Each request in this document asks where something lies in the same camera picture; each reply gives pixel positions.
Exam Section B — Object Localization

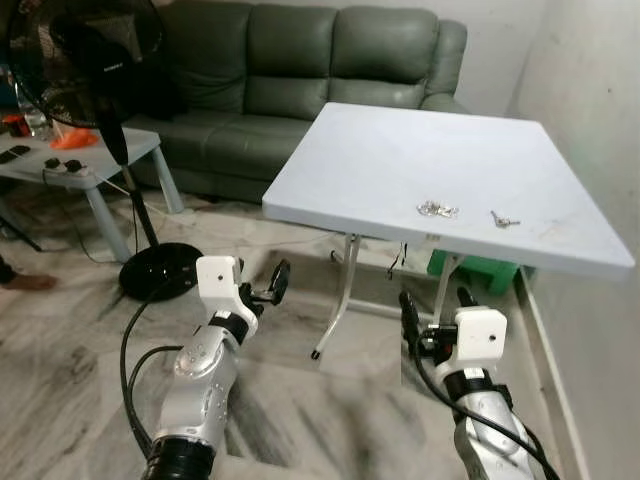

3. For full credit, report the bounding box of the green plastic crate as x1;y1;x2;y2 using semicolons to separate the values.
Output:
427;249;520;297

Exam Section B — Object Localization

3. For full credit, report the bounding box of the single silver key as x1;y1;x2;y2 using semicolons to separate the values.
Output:
489;209;522;229

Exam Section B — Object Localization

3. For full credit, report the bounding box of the white folding table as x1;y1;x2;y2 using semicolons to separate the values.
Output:
261;101;638;361

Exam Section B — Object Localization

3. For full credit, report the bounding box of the grey low side table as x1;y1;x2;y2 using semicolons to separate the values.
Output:
0;124;187;264

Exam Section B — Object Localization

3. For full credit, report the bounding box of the white power strip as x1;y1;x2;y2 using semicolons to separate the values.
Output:
41;156;97;184

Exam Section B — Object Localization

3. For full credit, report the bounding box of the orange cloth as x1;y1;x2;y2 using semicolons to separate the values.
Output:
49;127;102;150

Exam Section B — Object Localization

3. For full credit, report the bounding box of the green leather sofa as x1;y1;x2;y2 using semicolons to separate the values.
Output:
125;0;469;203

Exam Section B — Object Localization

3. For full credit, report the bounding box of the person's bare foot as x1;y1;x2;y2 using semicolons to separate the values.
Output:
0;256;60;292

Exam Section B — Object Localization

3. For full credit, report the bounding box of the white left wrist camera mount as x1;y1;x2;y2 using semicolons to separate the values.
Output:
195;255;247;323

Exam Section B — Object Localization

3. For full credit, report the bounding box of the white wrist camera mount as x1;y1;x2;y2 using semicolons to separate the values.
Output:
451;307;510;374
195;255;247;323

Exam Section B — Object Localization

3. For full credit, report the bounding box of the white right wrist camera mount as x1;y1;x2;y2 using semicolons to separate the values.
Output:
451;307;510;374

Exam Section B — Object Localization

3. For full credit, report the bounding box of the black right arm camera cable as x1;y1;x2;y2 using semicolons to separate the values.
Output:
403;318;562;480

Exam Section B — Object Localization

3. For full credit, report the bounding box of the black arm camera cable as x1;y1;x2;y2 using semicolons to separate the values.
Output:
403;318;562;480
119;284;201;457

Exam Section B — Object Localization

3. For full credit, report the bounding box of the black left arm short cable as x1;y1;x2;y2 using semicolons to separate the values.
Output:
128;344;187;446

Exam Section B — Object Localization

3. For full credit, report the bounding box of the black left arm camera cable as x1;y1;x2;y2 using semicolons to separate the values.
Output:
119;284;201;457

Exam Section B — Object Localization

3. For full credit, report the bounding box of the black pedestal fan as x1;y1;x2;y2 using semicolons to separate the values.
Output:
0;0;203;303

